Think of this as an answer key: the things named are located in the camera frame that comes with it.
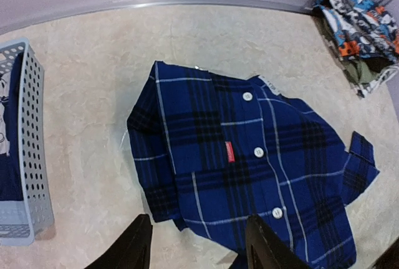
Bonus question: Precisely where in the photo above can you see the light blue perforated plastic basket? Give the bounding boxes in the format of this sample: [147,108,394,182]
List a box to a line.
[1,37,54,246]

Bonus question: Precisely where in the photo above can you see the olive green folded garment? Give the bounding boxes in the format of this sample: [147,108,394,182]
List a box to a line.
[313,18,394,97]

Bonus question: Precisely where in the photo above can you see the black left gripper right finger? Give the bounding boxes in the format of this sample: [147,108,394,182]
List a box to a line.
[246,215,310,269]

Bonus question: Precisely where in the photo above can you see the navy cartoon print t-shirt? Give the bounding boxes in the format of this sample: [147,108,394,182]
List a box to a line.
[1,53,23,201]

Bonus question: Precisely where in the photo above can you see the blue plaid flannel shirt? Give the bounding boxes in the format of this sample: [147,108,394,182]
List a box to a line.
[127,61,379,268]

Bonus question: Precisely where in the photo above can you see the colourful patterned folded shorts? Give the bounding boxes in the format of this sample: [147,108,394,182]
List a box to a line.
[313,0,398,63]

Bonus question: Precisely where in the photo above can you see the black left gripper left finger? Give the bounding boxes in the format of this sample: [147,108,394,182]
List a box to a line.
[85,214,153,269]

